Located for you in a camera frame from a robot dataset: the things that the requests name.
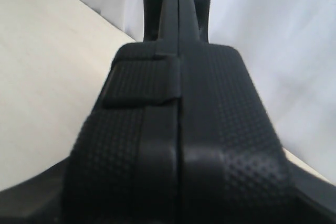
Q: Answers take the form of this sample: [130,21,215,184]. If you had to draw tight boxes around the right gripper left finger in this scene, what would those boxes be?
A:
[1,162,67,224]

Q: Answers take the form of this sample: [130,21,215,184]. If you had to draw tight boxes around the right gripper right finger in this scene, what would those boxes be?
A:
[283,155,335,223]

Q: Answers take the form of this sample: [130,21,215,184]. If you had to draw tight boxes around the black plastic carrying case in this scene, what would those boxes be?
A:
[62,0,298,223]

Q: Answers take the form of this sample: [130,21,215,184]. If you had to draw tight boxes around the white backdrop curtain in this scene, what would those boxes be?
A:
[34,0,336,162]

